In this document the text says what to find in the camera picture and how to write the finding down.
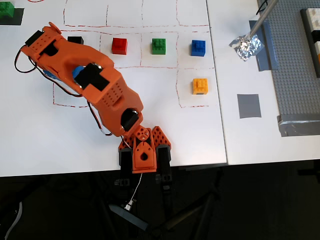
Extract white flat cable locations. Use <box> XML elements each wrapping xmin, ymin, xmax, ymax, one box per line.
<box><xmin>4</xmin><ymin>201</ymin><xmax>23</xmax><ymax>240</ymax></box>

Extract wrist servo cable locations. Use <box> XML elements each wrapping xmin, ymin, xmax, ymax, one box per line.
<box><xmin>53</xmin><ymin>81</ymin><xmax>85</xmax><ymax>99</ymax></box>

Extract crumpled aluminium foil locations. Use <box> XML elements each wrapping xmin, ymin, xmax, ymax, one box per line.
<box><xmin>228</xmin><ymin>33</ymin><xmax>266</xmax><ymax>62</ymax></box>

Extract grey square marker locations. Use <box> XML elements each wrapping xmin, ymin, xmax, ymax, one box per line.
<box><xmin>236</xmin><ymin>93</ymin><xmax>262</xmax><ymax>120</ymax></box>

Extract white plug cable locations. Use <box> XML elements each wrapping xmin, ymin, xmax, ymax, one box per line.
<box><xmin>124</xmin><ymin>172</ymin><xmax>144</xmax><ymax>211</ymax></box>

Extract red lego block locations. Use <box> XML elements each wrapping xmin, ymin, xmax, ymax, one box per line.
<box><xmin>111</xmin><ymin>37</ymin><xmax>129</xmax><ymax>55</ymax></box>

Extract black lego block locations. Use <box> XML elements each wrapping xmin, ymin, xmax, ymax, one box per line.
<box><xmin>67</xmin><ymin>36</ymin><xmax>85</xmax><ymax>46</ymax></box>

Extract grey lego baseplate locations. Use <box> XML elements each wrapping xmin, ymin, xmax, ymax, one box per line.
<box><xmin>257</xmin><ymin>0</ymin><xmax>320</xmax><ymax>118</ymax></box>

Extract grey flat bar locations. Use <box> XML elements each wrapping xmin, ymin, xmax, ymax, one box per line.
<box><xmin>108</xmin><ymin>203</ymin><xmax>150</xmax><ymax>232</ymax></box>

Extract orange lego block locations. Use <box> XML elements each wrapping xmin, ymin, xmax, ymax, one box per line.
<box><xmin>191</xmin><ymin>78</ymin><xmax>209</xmax><ymax>96</ymax></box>

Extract blue lego block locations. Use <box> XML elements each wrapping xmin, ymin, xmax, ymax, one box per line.
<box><xmin>190</xmin><ymin>39</ymin><xmax>207</xmax><ymax>57</ymax></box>

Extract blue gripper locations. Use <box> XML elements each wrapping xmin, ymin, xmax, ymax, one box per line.
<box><xmin>42</xmin><ymin>65</ymin><xmax>86</xmax><ymax>82</ymax></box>

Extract thin black cable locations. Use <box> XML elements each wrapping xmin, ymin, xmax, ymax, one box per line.
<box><xmin>256</xmin><ymin>0</ymin><xmax>270</xmax><ymax>16</ymax></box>

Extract green lego block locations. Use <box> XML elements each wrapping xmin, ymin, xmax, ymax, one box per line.
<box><xmin>0</xmin><ymin>1</ymin><xmax>15</xmax><ymax>19</ymax></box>
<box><xmin>151</xmin><ymin>37</ymin><xmax>167</xmax><ymax>55</ymax></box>

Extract blue-grey tape strip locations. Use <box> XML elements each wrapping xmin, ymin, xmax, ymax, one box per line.
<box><xmin>248</xmin><ymin>19</ymin><xmax>279</xmax><ymax>73</ymax></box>

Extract metal pole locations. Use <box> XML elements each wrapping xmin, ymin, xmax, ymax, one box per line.
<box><xmin>244</xmin><ymin>0</ymin><xmax>280</xmax><ymax>42</ymax></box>

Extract black square marker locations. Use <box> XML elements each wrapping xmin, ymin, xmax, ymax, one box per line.
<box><xmin>0</xmin><ymin>7</ymin><xmax>25</xmax><ymax>26</ymax></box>

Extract gripper servo cable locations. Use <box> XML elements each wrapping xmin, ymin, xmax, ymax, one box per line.
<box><xmin>13</xmin><ymin>44</ymin><xmax>39</xmax><ymax>74</ymax></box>

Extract silver duct tape strip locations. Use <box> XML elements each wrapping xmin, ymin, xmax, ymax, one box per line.
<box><xmin>276</xmin><ymin>113</ymin><xmax>320</xmax><ymax>138</ymax></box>

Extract upper arm servo cable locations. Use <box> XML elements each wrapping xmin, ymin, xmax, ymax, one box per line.
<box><xmin>86</xmin><ymin>101</ymin><xmax>114</xmax><ymax>137</ymax></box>

